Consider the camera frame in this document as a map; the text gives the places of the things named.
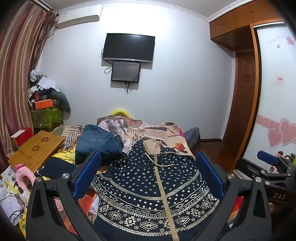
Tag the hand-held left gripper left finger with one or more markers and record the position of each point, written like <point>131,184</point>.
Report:
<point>86,173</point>

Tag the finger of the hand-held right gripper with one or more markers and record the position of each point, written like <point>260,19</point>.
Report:
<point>266,158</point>
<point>259,175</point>

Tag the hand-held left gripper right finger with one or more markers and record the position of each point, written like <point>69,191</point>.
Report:
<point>211,172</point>

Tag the navy patterned hoodie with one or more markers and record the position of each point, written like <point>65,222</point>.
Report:
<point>138,185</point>

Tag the yellow cloth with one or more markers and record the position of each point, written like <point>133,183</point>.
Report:
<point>64,154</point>

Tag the dark navy cloth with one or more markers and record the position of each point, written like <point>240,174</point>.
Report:
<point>53,169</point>

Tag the folded blue jeans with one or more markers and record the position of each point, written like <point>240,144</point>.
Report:
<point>97,141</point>

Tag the red cloth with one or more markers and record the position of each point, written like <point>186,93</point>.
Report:
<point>238,206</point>

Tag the purple bag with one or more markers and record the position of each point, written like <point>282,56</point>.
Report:
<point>192,136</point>

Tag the striped bed sheet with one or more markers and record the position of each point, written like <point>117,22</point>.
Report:
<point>69,133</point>

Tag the white wardrobe door pink hearts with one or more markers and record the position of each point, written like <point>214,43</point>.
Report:
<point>272,104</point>

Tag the wooden lap desk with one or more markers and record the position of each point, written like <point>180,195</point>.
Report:
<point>39,143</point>

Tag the green patterned cloth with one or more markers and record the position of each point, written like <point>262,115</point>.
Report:
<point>46,118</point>

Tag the brown wooden door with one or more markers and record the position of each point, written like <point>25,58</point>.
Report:
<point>242,92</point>

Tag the yellow plush pillow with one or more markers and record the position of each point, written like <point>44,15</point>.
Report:
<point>120,112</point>

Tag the red box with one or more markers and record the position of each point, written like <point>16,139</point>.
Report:
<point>23,138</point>

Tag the grey-green jacket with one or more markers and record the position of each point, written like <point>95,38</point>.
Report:
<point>63,104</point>

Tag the printed blanket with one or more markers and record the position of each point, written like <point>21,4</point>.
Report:
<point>148,129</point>

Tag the illustrated booklet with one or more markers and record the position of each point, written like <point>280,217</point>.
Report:
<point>9,173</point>

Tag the small pink door sticker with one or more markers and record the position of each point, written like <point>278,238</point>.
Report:
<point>279,80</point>

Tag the orange box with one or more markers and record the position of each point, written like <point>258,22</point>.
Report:
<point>42,104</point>

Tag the white crumpled cloth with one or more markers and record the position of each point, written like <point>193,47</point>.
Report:
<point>47,83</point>

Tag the small black monitor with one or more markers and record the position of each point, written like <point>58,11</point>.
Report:
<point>126,71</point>

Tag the striped curtain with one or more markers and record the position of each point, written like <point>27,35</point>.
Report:
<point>18,69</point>

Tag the large black television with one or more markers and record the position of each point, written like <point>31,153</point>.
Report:
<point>128,47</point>

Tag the wooden overhead cabinet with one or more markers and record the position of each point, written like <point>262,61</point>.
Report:
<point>231,27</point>

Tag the white air conditioner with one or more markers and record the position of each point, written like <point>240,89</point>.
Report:
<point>78,19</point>

